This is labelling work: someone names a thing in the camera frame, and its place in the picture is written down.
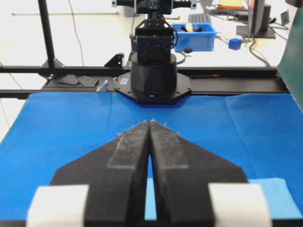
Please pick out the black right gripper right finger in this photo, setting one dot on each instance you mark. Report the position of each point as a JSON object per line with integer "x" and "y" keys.
{"x": 197, "y": 188}

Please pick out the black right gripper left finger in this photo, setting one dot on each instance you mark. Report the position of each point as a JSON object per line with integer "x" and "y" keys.
{"x": 104, "y": 188}

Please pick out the light blue towel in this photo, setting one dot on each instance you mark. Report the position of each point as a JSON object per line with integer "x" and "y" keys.
{"x": 281, "y": 203}

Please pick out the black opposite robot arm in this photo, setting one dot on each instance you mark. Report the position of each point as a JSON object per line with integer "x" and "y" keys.
{"x": 154, "y": 39}

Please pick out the blue table cloth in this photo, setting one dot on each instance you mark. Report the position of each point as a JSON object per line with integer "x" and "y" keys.
{"x": 262, "y": 133}

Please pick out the small blue box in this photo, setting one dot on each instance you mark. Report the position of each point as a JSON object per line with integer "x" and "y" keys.
{"x": 235, "y": 43}

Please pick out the blue plastic bin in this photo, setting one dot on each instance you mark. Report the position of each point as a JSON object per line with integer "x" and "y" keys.
{"x": 200, "y": 40}

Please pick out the green backdrop board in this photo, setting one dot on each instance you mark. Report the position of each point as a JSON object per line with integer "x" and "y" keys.
{"x": 290, "y": 67}

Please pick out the black monitor stand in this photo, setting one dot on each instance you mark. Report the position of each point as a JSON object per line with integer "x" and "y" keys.
{"x": 258, "y": 21}

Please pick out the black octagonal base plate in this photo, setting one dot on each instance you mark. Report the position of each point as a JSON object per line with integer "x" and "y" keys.
{"x": 154, "y": 91}

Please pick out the black aluminium frame rail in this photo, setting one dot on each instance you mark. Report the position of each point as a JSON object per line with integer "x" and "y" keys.
{"x": 204, "y": 81}

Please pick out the black vertical frame post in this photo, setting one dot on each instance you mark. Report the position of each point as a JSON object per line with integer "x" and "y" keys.
{"x": 47, "y": 32}

